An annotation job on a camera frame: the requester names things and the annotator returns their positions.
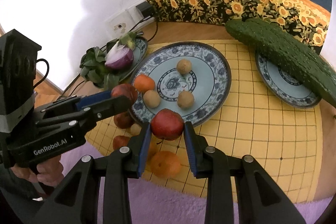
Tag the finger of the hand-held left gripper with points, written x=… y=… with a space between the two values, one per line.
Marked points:
x=97 y=97
x=110 y=108

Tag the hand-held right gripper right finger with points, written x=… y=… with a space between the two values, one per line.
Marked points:
x=190 y=150

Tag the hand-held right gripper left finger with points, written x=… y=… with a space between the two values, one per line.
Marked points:
x=145 y=150

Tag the red apple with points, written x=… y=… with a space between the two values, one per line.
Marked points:
x=126 y=91
x=122 y=120
x=167 y=124
x=120 y=142

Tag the brown kiwi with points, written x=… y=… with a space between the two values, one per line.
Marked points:
x=151 y=98
x=185 y=99
x=183 y=66
x=135 y=129

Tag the large blue patterned plate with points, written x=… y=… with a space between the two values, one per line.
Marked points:
x=210 y=82

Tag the person's left hand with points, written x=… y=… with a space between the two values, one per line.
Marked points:
x=47 y=174

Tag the green bok choy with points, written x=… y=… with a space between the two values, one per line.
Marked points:
x=94 y=66

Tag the halved red onion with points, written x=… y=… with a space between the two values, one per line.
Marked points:
x=122 y=58

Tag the purple fluffy towel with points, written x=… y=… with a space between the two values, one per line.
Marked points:
x=170 y=205

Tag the yellow grid mat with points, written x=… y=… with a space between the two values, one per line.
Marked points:
x=249 y=148

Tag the blue patterned vegetable plate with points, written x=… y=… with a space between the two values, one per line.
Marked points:
x=140 y=49

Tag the black power adapter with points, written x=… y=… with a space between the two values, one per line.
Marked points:
x=145 y=8

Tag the small blue patterned plate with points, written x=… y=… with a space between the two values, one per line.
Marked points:
x=283 y=90

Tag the green cucumber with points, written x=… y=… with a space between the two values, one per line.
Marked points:
x=275 y=45

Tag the white wall socket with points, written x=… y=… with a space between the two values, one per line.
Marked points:
x=119 y=26

